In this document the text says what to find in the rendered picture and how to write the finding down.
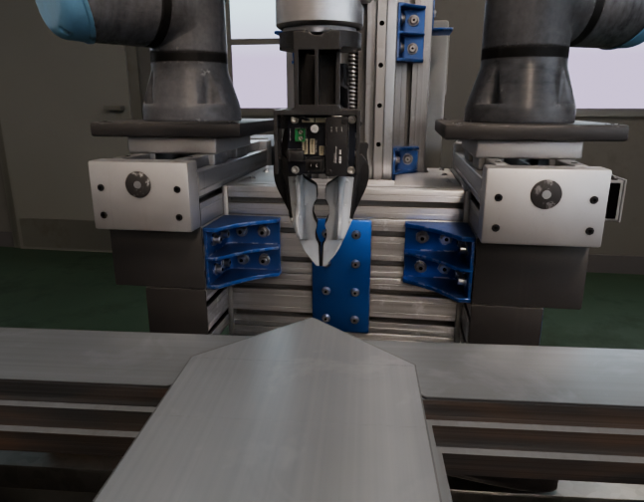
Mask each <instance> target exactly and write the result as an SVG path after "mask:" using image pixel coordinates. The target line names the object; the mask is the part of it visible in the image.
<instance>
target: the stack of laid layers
mask: <svg viewBox="0 0 644 502"><path fill-rule="evenodd" d="M169 388H170V386H169V387H160V386H137V385H114V384H90V383H67V382H44V381H20V380H0V450H12V451H30V452H49V453H67V454H85V455H103V456H124V454H125V453H126V451H127V450H128V448H129V447H130V445H131V444H132V442H133V441H134V440H135V438H136V437H137V435H138V434H139V432H140V431H141V429H142V428H143V426H144V425H145V423H146V422H147V420H148V419H149V417H150V416H151V414H152V413H153V412H154V410H155V409H156V407H157V406H158V404H159V403H160V401H161V400H162V398H163V397H164V395H165V394H166V392H167V391H168V390H169ZM422 400H423V405H424V410H425V415H426V421H427V426H428V431H429V436H430V441H431V447H432V452H433V457H434V462H435V467H436V473H437V478H438V483H439V488H440V493H441V499H442V502H453V501H452V496H451V492H450V487H449V483H448V478H447V474H455V475H474V476H492V477H511V478H528V479H547V480H566V481H584V482H603V483H621V484H640V485H644V407H623V406H600V405H577V404H554V403H530V402H507V401H484V400H462V399H438V398H425V397H423V396H422Z"/></svg>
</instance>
